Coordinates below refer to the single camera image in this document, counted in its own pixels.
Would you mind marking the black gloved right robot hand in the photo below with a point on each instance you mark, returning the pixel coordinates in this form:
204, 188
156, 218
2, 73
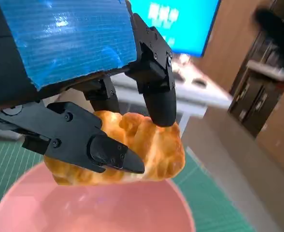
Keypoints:
282, 36

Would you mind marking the black left robot hand, blue tape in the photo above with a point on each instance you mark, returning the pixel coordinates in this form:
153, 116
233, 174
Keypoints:
72, 41

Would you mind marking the braided toy bread loaf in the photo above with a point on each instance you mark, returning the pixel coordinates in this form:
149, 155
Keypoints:
156, 152

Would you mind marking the pink bowl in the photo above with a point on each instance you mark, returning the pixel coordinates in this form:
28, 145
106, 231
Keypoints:
96, 210

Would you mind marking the dark wooden cabinet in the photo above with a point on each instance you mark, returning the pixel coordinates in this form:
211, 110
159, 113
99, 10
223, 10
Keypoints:
255, 104

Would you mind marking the blue monitor screen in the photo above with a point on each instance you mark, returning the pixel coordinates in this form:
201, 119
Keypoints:
192, 21

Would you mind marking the green cutting mat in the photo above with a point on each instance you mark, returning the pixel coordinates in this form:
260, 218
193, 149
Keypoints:
9, 159

